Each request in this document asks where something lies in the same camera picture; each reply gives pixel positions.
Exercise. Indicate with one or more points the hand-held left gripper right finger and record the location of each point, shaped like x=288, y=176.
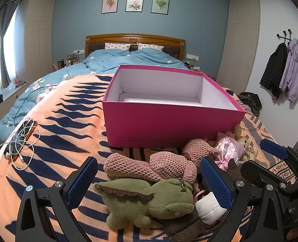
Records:
x=215, y=181

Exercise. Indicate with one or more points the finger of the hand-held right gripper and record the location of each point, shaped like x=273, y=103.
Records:
x=273, y=149
x=261, y=175

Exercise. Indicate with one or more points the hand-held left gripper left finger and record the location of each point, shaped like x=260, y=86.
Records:
x=83, y=181

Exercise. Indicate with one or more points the small tan teddy bear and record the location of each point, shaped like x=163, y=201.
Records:
x=244, y=143

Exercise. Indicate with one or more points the pink knitted plush toy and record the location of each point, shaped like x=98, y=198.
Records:
x=196, y=148
x=128, y=167

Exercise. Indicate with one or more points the green dinosaur plush toy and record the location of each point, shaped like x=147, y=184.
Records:
x=169, y=201

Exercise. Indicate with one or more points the pink cardboard box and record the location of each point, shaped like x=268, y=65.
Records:
x=164, y=126

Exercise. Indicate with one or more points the dark clothes pile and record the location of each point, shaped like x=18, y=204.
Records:
x=251, y=102

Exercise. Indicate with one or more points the orange patterned blanket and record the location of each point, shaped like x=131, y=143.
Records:
x=70, y=121

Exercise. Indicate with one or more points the smartphone with orange case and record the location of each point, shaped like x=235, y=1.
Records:
x=28, y=131

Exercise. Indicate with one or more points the black puffer jacket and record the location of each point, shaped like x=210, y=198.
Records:
x=274, y=70

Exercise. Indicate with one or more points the purple hooded jacket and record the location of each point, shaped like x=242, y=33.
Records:
x=293, y=70

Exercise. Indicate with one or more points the beige wardrobe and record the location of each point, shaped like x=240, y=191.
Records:
x=242, y=42
x=35, y=35

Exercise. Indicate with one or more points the blue floral duvet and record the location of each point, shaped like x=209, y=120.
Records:
x=108, y=60

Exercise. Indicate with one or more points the wooden bed headboard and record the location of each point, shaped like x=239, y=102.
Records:
x=138, y=39

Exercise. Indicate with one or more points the grey curtain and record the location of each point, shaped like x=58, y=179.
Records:
x=6, y=30

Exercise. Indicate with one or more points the framed pink flower picture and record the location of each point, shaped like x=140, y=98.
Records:
x=110, y=4

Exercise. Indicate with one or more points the framed green leaf picture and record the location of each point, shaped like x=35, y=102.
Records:
x=160, y=4

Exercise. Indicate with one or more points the framed white flower picture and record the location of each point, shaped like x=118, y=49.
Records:
x=134, y=3

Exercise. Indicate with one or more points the black wall coat hook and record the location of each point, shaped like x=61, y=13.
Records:
x=284, y=36

